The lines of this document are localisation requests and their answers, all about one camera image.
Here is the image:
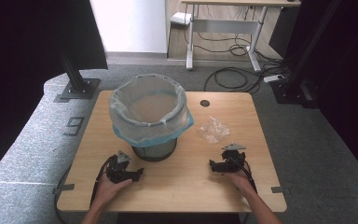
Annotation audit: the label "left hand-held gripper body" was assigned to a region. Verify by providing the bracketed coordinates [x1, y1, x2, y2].
[104, 150, 138, 184]

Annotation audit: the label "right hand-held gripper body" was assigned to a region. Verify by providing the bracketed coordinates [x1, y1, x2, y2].
[219, 142, 247, 174]

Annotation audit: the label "person's left hand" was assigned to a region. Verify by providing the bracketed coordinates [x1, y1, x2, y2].
[93, 172, 134, 207]

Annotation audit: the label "person's right hand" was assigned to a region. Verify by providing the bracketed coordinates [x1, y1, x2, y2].
[225, 170, 258, 198]

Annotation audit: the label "black mesh waste bin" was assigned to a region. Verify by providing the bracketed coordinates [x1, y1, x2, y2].
[131, 137, 178, 162]

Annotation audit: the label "crumpled clear plastic wrap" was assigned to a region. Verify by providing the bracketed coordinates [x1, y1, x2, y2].
[197, 116, 232, 145]

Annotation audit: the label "translucent blue bin liner bag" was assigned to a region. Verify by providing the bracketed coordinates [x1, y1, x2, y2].
[108, 73, 196, 149]

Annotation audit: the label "grey tape strip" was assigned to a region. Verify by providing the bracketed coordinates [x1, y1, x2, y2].
[52, 183, 76, 196]
[270, 185, 293, 195]

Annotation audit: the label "grey tape floor mark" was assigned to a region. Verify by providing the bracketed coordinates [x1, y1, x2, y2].
[62, 116, 86, 137]

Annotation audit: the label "white power strip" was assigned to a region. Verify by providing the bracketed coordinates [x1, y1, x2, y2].
[263, 74, 285, 84]

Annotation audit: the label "black metal stand with base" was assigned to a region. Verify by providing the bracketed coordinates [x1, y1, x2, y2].
[53, 46, 102, 104]
[269, 0, 344, 110]

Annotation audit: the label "white desk with metal legs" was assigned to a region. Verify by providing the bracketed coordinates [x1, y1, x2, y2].
[180, 0, 302, 74]

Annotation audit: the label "dark curtain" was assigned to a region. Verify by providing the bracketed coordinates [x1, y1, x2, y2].
[268, 0, 358, 186]
[0, 0, 109, 185]

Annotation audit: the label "white panel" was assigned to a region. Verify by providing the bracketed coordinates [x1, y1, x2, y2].
[89, 0, 170, 54]

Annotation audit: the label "white box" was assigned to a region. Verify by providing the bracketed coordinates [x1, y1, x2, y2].
[169, 11, 192, 27]

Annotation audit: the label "left hand-held gripper cable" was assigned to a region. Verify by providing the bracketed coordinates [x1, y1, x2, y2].
[53, 154, 119, 224]

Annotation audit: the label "hand-held gripper cable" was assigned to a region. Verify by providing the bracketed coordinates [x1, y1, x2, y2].
[53, 154, 119, 224]
[238, 157, 259, 193]

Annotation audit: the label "right hand-held gripper cable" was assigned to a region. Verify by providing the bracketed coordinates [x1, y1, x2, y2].
[238, 157, 259, 193]

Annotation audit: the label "black floor cables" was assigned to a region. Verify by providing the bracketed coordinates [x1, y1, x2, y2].
[183, 4, 291, 95]

